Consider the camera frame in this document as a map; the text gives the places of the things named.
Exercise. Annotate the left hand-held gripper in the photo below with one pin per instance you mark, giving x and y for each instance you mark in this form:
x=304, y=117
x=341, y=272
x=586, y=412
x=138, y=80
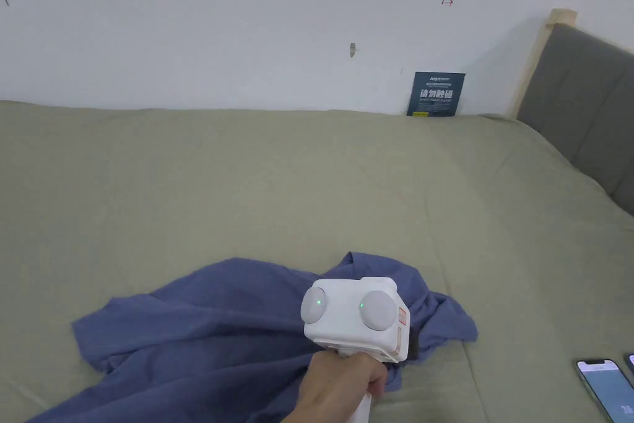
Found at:
x=346, y=326

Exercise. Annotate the dark blue shirt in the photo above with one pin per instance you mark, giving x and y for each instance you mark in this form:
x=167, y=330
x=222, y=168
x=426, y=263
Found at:
x=208, y=324

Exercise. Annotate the person's left hand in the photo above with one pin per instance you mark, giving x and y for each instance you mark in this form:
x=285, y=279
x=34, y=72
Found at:
x=327, y=388

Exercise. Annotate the bed with pale green sheet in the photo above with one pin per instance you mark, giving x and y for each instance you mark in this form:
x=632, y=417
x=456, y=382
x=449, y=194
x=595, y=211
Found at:
x=247, y=180

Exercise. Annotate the dark blue printed card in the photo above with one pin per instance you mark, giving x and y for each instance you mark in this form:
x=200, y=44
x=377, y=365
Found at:
x=436, y=94

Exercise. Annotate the smartphone with lit screen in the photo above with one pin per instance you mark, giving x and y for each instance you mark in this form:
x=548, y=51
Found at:
x=602, y=388
x=630, y=363

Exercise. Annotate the grey padded headboard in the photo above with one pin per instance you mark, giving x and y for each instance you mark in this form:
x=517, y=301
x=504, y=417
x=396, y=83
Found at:
x=584, y=111

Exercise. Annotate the small wall hook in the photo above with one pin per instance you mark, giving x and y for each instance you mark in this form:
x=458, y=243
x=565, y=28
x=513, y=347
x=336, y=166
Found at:
x=352, y=50

